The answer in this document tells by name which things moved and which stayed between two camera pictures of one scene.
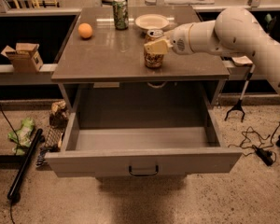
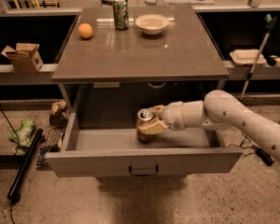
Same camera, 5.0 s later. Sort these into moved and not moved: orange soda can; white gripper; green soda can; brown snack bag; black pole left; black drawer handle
Moved: orange soda can; white gripper
Not moved: brown snack bag; black pole left; green soda can; black drawer handle
